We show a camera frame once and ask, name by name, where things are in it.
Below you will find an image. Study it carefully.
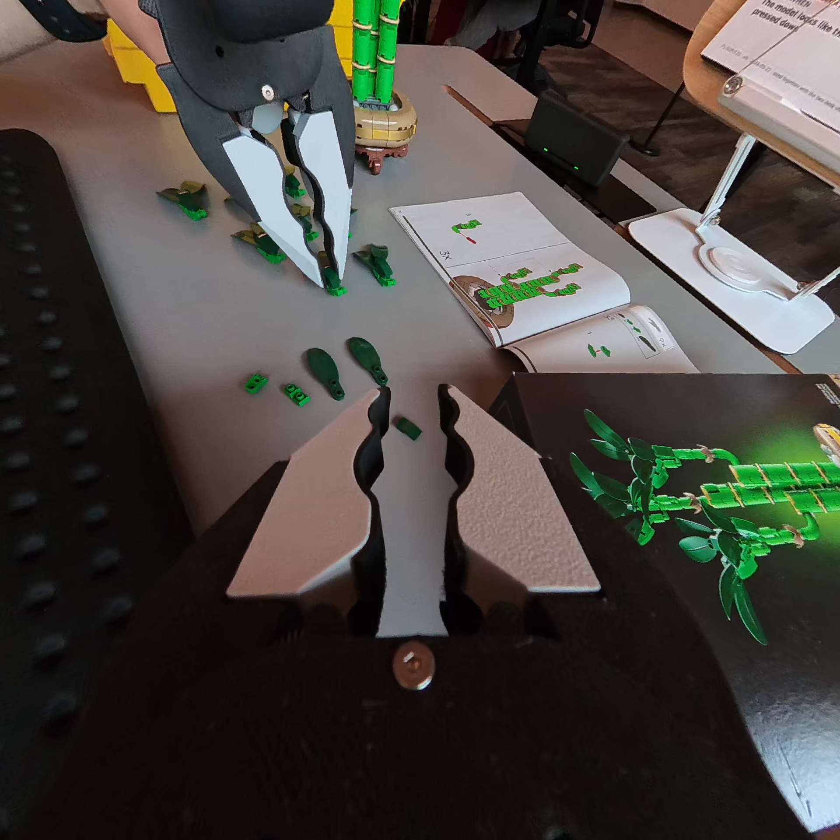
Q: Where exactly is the person's left hand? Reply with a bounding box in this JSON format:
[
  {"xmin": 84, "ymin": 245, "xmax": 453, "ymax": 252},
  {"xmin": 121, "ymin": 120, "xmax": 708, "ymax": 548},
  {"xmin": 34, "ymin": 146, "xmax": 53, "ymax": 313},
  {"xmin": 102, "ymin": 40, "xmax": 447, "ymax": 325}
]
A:
[{"xmin": 98, "ymin": 0, "xmax": 168, "ymax": 67}]

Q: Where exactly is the dark green lego leaf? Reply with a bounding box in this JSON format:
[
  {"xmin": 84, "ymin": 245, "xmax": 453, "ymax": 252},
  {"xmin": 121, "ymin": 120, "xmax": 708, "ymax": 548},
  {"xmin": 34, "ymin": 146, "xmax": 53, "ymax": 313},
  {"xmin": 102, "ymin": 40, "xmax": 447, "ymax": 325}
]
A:
[
  {"xmin": 306, "ymin": 348, "xmax": 346, "ymax": 401},
  {"xmin": 346, "ymin": 336, "xmax": 389, "ymax": 387}
]

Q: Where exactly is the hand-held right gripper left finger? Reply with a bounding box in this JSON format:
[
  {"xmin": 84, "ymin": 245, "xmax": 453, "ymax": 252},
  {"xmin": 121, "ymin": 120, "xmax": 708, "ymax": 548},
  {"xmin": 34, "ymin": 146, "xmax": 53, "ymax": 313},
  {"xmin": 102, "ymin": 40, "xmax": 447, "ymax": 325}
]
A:
[{"xmin": 226, "ymin": 386, "xmax": 393, "ymax": 636}]

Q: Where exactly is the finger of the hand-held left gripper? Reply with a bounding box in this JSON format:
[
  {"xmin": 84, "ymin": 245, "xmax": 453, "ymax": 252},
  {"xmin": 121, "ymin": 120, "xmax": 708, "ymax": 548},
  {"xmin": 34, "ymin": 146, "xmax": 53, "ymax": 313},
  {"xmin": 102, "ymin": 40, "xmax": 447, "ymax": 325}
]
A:
[
  {"xmin": 281, "ymin": 108, "xmax": 357, "ymax": 282},
  {"xmin": 222, "ymin": 126, "xmax": 327, "ymax": 290}
]

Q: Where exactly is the black office chair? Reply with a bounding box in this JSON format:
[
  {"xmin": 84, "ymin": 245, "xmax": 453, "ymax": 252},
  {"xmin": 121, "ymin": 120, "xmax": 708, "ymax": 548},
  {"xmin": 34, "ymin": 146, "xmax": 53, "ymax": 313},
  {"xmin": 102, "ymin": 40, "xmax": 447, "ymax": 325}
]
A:
[{"xmin": 453, "ymin": 0, "xmax": 605, "ymax": 96}]

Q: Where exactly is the black box with green lights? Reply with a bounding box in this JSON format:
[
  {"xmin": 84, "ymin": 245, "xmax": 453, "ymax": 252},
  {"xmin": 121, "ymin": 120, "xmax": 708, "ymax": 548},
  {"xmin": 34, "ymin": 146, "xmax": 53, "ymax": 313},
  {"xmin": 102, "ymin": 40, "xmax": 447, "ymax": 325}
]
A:
[{"xmin": 525, "ymin": 91, "xmax": 631, "ymax": 188}]

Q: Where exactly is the yellow plastic bin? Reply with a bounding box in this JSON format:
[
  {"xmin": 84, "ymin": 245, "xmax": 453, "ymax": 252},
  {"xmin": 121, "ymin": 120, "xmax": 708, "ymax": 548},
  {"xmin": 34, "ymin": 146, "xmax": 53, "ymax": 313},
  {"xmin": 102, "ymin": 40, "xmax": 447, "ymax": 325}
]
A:
[{"xmin": 101, "ymin": 0, "xmax": 355, "ymax": 114}]

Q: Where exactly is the black studded mat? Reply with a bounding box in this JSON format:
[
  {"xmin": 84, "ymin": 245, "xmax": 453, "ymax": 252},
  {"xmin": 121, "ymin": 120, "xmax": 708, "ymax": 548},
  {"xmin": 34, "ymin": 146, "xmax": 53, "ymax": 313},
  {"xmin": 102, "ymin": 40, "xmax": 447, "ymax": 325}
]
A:
[{"xmin": 0, "ymin": 128, "xmax": 198, "ymax": 840}]

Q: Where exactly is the black wristband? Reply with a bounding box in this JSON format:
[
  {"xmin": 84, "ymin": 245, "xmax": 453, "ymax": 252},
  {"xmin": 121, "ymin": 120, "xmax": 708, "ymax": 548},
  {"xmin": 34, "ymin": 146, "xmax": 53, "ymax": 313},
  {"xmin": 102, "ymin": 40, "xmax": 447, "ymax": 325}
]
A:
[{"xmin": 18, "ymin": 0, "xmax": 111, "ymax": 43}]

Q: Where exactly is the black lego set box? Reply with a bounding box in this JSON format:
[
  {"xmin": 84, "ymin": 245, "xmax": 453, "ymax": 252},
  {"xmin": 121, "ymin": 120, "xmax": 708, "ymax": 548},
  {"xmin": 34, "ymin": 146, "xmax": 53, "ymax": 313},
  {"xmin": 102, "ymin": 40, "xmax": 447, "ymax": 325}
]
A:
[{"xmin": 489, "ymin": 371, "xmax": 840, "ymax": 834}]

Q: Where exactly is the cluster of green leaf sprigs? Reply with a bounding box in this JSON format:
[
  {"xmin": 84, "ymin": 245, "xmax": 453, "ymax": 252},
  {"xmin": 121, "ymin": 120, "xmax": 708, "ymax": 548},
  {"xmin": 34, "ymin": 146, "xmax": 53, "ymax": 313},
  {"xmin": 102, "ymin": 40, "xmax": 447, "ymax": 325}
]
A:
[{"xmin": 156, "ymin": 164, "xmax": 396, "ymax": 288}]

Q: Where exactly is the wooden book stand white base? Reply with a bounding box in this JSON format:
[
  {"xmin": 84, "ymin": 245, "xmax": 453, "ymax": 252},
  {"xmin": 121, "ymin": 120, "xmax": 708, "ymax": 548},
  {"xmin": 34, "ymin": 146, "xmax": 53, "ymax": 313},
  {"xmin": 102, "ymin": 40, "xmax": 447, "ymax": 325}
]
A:
[{"xmin": 629, "ymin": 0, "xmax": 840, "ymax": 355}]

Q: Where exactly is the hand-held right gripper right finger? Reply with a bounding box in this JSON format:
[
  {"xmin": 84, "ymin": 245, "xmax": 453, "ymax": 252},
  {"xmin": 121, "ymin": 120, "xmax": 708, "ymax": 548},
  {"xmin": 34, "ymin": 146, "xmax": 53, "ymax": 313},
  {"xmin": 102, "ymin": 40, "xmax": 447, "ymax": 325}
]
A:
[{"xmin": 437, "ymin": 384, "xmax": 601, "ymax": 636}]

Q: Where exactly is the open instruction booklet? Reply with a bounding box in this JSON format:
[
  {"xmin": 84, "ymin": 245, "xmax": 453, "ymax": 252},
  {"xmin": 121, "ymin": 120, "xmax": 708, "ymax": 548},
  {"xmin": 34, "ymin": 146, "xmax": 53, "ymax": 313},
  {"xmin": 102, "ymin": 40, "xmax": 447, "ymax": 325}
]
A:
[{"xmin": 388, "ymin": 190, "xmax": 700, "ymax": 375}]

